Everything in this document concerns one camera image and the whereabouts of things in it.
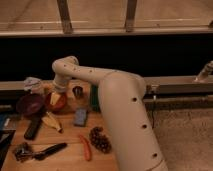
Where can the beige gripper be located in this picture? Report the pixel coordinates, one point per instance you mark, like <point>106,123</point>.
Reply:
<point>60,86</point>

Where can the red bowl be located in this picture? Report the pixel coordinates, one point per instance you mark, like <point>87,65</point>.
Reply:
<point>58,106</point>

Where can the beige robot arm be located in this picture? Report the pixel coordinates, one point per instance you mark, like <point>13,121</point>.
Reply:
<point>120,96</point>

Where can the banana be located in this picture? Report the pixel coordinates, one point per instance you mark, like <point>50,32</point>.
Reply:
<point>50,120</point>

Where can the small metal cup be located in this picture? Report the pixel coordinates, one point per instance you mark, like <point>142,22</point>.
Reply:
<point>78,92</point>

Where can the purple bowl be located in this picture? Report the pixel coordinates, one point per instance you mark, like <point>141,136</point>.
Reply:
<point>30,104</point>

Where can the crumpled white cloth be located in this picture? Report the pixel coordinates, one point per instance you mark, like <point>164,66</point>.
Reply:
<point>34,85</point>

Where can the blue sponge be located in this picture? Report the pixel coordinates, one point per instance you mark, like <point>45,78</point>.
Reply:
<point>80,117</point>

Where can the green plastic tray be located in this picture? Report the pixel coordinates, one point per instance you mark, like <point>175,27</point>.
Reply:
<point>94,103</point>

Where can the black remote control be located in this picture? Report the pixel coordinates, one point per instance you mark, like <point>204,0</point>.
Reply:
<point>33,128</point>

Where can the dark box at left edge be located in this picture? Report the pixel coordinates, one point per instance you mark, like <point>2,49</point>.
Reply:
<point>6,135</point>

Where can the crumpled foil wrapper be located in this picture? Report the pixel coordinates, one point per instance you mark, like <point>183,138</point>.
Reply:
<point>22,152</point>

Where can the bunch of dark grapes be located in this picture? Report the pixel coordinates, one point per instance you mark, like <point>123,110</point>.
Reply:
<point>99,140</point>

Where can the black handled tool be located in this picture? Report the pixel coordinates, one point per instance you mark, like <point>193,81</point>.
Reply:
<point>41,155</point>

